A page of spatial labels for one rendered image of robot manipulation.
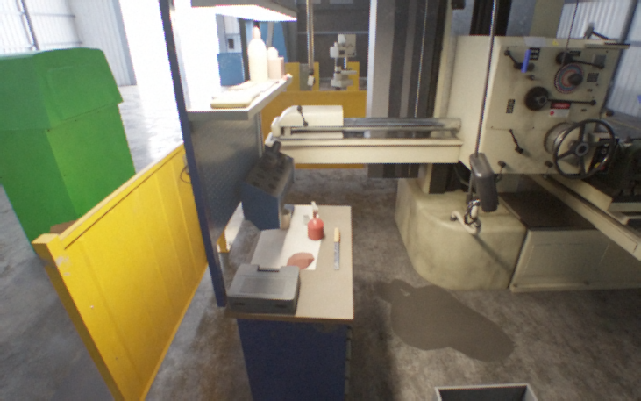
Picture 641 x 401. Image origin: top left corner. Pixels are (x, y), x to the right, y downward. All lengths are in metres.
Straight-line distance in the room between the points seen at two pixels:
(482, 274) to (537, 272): 0.46
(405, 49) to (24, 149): 3.30
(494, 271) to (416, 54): 1.82
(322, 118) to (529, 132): 1.35
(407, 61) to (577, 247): 1.99
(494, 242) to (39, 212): 4.06
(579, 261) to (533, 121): 1.36
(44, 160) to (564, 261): 4.49
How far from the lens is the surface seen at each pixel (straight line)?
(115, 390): 2.01
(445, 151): 2.58
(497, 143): 2.38
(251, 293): 1.32
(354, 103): 4.51
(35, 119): 3.56
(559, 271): 3.29
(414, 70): 2.77
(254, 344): 1.57
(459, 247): 2.75
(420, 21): 2.77
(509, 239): 2.86
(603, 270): 3.55
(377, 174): 2.93
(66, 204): 3.75
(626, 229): 3.08
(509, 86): 2.31
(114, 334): 1.92
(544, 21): 3.14
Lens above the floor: 1.90
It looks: 27 degrees down
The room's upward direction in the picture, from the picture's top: 1 degrees counter-clockwise
